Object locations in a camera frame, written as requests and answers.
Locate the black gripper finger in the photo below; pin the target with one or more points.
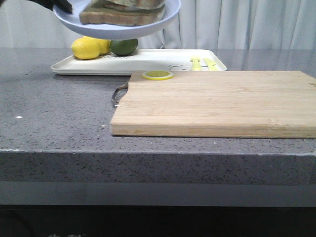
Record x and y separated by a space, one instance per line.
49 4

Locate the bread slice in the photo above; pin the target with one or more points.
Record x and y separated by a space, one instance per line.
141 4
104 15

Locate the light blue plate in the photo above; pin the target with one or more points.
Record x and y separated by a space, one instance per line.
114 32

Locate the fried egg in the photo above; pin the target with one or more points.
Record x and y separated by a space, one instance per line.
119 7

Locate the white tray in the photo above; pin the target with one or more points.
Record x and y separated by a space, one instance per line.
141 60

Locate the front yellow lemon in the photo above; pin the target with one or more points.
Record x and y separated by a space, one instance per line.
85 48

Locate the yellow lemon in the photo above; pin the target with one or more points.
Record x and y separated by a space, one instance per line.
85 48
104 44

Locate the rear yellow lemon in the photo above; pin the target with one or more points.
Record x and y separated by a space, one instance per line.
104 44

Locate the green lime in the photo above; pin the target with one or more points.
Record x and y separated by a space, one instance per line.
123 47

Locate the lemon slice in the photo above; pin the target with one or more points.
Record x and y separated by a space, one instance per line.
157 75

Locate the grey curtain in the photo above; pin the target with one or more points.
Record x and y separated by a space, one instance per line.
201 24

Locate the yellow plastic fork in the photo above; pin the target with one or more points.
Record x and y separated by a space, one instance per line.
195 60

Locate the yellow plastic knife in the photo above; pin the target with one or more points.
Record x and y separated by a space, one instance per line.
212 66

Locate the wooden cutting board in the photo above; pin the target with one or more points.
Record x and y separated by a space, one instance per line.
228 104

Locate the metal cutting board handle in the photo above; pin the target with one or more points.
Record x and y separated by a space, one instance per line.
118 94

